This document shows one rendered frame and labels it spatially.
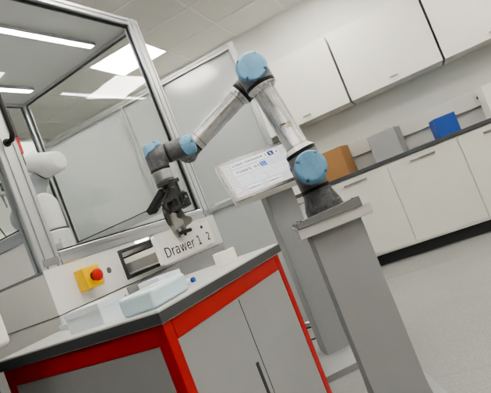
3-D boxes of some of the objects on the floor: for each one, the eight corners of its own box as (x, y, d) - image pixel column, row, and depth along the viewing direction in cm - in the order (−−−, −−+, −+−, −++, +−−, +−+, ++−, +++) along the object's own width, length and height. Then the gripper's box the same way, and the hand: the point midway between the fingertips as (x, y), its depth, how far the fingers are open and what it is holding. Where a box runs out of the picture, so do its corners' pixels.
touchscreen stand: (402, 346, 239) (324, 154, 243) (322, 386, 229) (242, 185, 233) (360, 331, 287) (296, 171, 292) (292, 362, 278) (227, 197, 282)
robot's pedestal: (425, 373, 201) (355, 202, 204) (453, 401, 171) (372, 200, 174) (357, 399, 201) (289, 228, 205) (374, 432, 171) (294, 231, 175)
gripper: (166, 178, 174) (188, 234, 173) (183, 175, 184) (204, 228, 183) (149, 186, 178) (170, 241, 177) (167, 183, 188) (186, 235, 187)
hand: (180, 233), depth 181 cm, fingers closed on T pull, 3 cm apart
